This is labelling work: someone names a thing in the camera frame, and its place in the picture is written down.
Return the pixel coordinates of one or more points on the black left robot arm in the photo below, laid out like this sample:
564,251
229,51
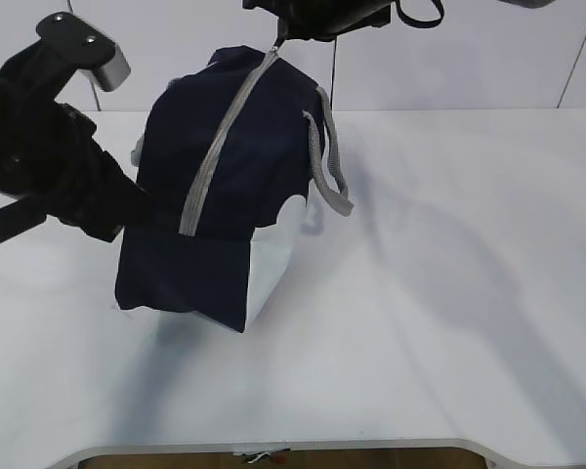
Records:
31,80

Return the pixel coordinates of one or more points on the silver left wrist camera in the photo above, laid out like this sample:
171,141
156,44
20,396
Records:
86,48

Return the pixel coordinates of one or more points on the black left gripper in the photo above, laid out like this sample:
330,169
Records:
51,166

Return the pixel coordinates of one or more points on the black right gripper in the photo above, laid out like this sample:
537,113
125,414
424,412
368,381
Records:
321,20

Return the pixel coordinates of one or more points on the navy blue lunch bag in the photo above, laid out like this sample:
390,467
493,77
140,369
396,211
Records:
228,158

